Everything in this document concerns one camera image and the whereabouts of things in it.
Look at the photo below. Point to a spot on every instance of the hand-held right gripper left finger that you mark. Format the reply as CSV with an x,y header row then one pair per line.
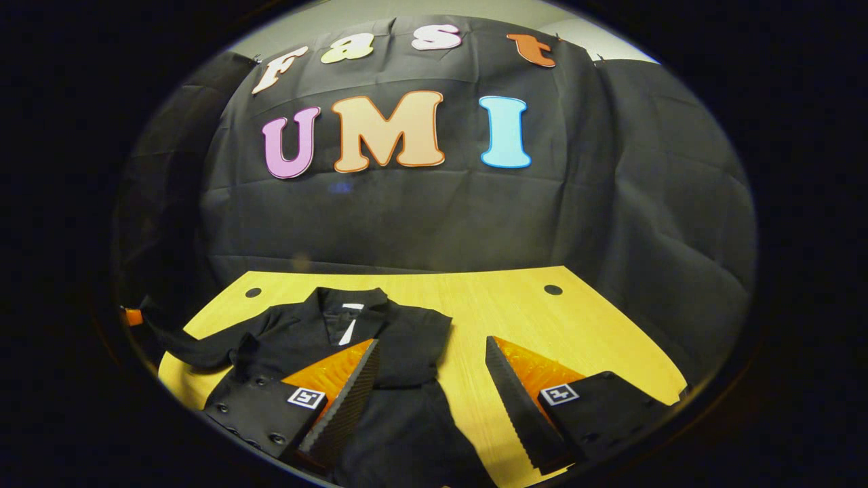
x,y
342,413

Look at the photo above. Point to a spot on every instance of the black backdrop cloth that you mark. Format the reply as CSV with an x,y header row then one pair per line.
x,y
420,217

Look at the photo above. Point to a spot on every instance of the black button shirt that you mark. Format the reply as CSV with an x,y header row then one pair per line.
x,y
407,339

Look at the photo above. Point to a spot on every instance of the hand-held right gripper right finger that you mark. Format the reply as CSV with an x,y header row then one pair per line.
x,y
522,407

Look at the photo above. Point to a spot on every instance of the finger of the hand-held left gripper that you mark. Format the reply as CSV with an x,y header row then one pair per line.
x,y
133,317

